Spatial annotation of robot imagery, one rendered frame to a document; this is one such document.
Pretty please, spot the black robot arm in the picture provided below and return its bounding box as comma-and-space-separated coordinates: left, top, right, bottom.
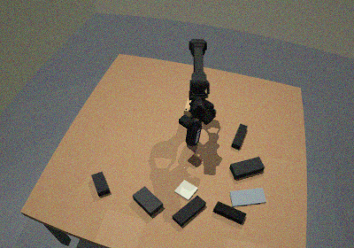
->
189, 39, 217, 125

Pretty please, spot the dark grey controller unit with white label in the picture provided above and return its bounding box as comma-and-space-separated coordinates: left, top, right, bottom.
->
186, 120, 202, 146

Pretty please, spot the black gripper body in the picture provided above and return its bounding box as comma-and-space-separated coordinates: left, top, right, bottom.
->
179, 99, 214, 129

